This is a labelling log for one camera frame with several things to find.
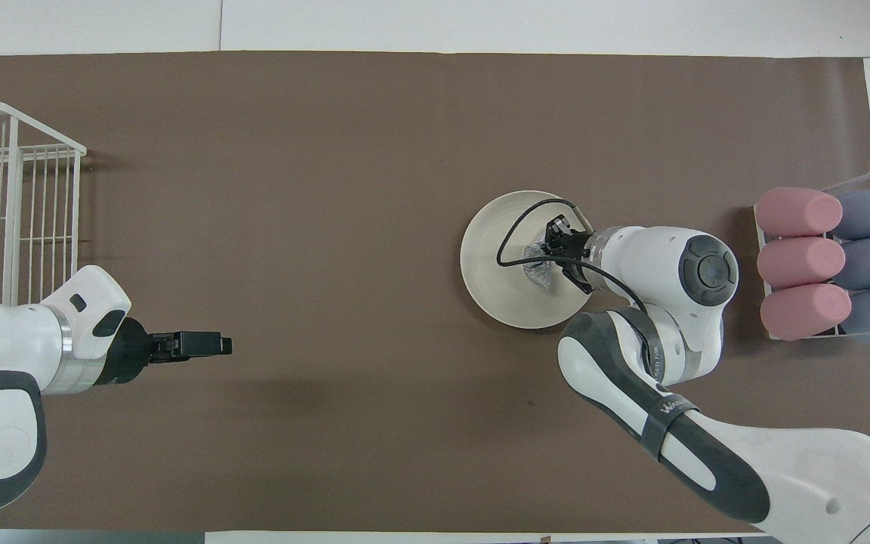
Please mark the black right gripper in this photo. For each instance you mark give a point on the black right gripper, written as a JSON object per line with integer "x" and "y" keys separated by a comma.
{"x": 575, "y": 242}

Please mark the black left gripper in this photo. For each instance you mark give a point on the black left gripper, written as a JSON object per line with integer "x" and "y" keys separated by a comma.
{"x": 140, "y": 351}

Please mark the silver mesh sponge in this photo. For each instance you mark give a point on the silver mesh sponge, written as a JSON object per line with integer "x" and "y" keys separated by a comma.
{"x": 537, "y": 268}

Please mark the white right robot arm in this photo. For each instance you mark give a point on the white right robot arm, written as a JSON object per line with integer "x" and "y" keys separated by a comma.
{"x": 707, "y": 453}

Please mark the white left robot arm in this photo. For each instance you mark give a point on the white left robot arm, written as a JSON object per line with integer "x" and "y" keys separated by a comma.
{"x": 4, "y": 355}

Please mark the cream round plate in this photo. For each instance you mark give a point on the cream round plate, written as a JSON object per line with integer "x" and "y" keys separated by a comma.
{"x": 488, "y": 257}

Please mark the brown table mat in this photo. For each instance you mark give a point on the brown table mat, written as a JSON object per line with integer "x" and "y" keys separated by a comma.
{"x": 291, "y": 151}

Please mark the pink cup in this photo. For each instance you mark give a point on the pink cup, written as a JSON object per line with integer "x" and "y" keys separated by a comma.
{"x": 805, "y": 311}
{"x": 801, "y": 262}
{"x": 797, "y": 211}

